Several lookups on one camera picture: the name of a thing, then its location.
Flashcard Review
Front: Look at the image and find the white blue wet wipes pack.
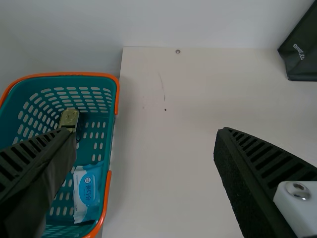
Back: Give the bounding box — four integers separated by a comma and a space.
72, 161, 106, 225

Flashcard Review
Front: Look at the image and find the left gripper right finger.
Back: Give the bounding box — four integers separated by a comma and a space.
212, 127, 317, 238

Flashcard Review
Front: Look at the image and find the dark grey bag with straps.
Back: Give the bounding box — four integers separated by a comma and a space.
277, 3, 317, 82

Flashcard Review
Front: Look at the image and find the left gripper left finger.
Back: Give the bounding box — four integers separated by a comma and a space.
0, 127, 77, 238

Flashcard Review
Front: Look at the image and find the teal shopping basket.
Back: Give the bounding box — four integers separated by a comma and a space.
0, 71, 121, 238

